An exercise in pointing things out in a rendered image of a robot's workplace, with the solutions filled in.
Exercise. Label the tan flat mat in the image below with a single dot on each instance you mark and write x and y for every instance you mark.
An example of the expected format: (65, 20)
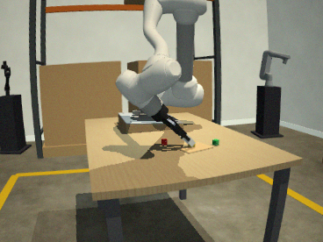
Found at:
(186, 148)

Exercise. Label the green die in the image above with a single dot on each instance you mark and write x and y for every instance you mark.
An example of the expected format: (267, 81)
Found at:
(215, 142)

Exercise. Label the red die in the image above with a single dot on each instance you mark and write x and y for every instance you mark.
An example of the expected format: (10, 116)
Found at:
(164, 142)

